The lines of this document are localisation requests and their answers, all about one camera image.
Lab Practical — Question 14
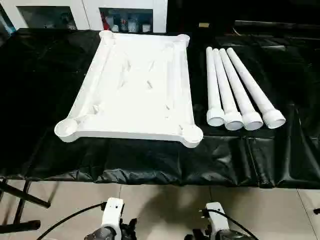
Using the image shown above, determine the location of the black work mat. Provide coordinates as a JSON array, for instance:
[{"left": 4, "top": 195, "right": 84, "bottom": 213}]
[{"left": 0, "top": 27, "right": 320, "bottom": 190}]

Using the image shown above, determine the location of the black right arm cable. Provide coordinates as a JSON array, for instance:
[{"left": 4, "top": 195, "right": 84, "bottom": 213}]
[{"left": 199, "top": 208, "right": 253, "bottom": 240}]

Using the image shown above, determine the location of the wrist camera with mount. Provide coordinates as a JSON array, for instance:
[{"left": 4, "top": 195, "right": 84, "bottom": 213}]
[
  {"left": 204, "top": 201, "right": 227, "bottom": 233},
  {"left": 101, "top": 197, "right": 126, "bottom": 236}
]

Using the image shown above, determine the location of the white plastic table leg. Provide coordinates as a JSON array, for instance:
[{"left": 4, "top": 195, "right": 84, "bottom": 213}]
[
  {"left": 226, "top": 47, "right": 287, "bottom": 130},
  {"left": 218, "top": 47, "right": 264, "bottom": 131},
  {"left": 212, "top": 48, "right": 244, "bottom": 131},
  {"left": 205, "top": 46, "right": 225, "bottom": 127}
]

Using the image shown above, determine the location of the black low shelf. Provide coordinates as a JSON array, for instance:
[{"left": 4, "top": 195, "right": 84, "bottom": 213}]
[{"left": 233, "top": 19, "right": 320, "bottom": 33}]

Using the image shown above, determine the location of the white cabinet with glass doors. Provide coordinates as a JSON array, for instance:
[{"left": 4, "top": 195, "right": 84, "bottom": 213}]
[{"left": 0, "top": 0, "right": 169, "bottom": 33}]

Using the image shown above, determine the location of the black metal folding stand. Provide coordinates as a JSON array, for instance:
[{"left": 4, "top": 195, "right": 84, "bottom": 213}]
[{"left": 0, "top": 176, "right": 52, "bottom": 235}]

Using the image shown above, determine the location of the red toy figure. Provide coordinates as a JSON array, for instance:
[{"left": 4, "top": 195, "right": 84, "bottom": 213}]
[{"left": 102, "top": 13, "right": 113, "bottom": 31}]

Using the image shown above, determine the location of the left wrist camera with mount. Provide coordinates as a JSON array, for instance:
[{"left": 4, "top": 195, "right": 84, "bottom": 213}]
[{"left": 101, "top": 197, "right": 126, "bottom": 236}]

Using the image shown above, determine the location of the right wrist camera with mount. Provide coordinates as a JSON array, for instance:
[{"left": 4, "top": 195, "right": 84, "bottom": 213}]
[{"left": 204, "top": 201, "right": 227, "bottom": 233}]

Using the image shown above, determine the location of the white plastic table top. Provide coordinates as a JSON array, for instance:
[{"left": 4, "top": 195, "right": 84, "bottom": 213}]
[{"left": 53, "top": 30, "right": 204, "bottom": 150}]

